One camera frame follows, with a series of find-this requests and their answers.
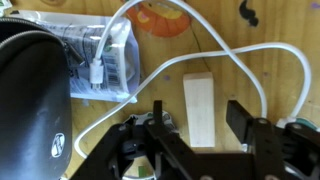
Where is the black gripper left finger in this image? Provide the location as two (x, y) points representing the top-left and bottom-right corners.
(153, 100), (162, 123)

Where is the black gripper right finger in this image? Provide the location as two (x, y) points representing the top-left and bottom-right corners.
(226, 100), (254, 144)

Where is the light wooden block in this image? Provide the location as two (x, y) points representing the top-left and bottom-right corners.
(183, 72), (215, 147)

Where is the wooden table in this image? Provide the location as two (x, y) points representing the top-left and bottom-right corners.
(0, 0), (320, 180)

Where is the orange pumpkin sticker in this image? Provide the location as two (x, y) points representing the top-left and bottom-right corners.
(126, 0), (191, 37)

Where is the clear plastic bag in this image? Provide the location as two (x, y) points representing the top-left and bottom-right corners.
(11, 10), (140, 102)

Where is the black zippered case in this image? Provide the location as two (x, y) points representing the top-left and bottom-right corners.
(0, 17), (72, 180)

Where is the white usb cable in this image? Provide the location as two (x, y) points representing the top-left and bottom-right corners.
(73, 0), (313, 160)

